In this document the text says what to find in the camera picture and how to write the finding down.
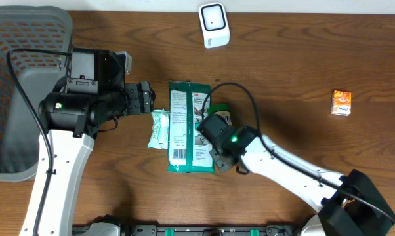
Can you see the white barcode scanner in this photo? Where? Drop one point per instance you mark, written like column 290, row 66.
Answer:
column 214, row 25

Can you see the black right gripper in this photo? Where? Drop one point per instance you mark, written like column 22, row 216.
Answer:
column 222, row 162

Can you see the white green packet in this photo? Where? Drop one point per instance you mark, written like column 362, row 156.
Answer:
column 188, row 150

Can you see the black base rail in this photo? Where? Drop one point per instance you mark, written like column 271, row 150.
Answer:
column 110, row 225

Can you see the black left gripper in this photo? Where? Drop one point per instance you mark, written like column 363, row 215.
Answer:
column 136, row 90

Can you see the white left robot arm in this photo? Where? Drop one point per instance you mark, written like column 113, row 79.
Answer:
column 91, row 92

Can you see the teal packet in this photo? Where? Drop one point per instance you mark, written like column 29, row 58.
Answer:
column 160, row 130

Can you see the small orange box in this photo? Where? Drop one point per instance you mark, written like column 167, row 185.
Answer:
column 341, row 103

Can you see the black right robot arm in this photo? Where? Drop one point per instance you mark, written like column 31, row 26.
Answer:
column 343, row 204

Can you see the green lid spice jar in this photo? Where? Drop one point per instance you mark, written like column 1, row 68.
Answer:
column 222, row 110

